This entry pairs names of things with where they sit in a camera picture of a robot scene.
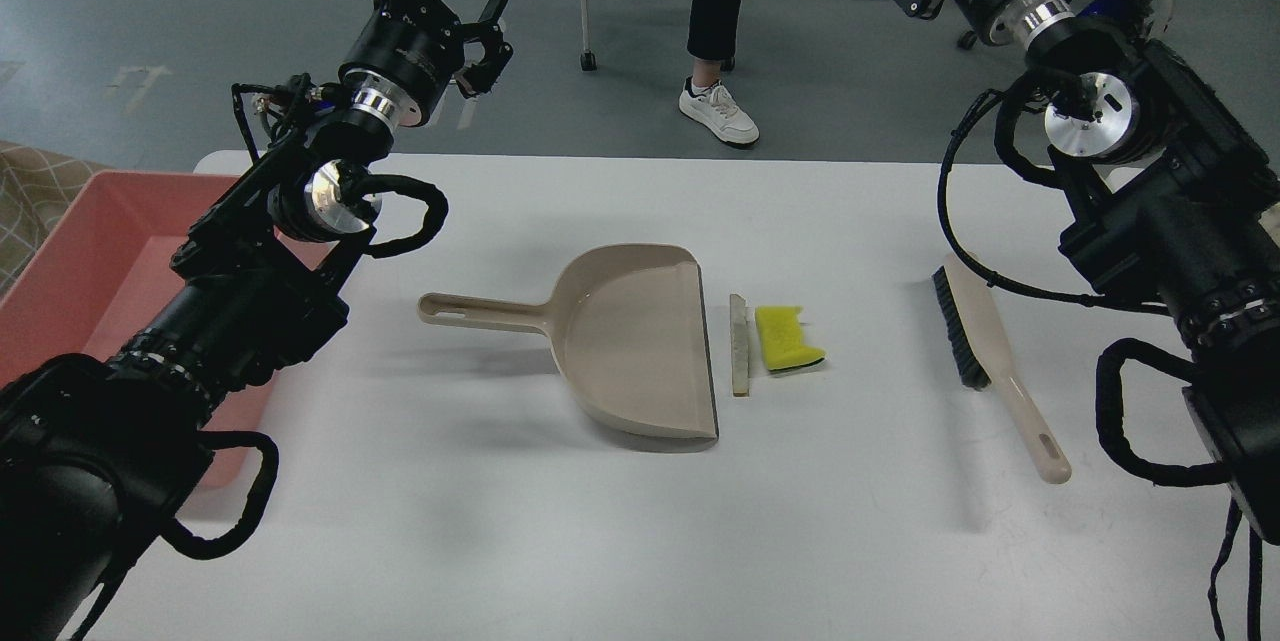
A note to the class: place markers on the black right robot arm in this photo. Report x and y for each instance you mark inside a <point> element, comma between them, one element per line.
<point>1174,211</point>

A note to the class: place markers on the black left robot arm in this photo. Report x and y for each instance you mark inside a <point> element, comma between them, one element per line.
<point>102,458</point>

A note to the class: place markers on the beige plastic dustpan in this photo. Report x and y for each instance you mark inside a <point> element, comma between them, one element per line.
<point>628,332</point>

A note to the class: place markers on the yellow sponge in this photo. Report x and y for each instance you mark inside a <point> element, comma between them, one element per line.
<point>782,341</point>

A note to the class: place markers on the beige hand brush black bristles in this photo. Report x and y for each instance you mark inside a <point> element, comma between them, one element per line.
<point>983,357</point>

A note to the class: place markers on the pink plastic bin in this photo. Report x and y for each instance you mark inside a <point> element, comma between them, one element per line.
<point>104,272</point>

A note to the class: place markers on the white bread slice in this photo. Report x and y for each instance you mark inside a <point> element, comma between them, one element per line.
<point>739,346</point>

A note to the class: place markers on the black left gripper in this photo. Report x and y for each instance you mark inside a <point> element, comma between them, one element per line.
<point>417,47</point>

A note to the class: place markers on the patterned beige cloth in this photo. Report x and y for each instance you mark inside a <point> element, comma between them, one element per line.
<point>37,188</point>

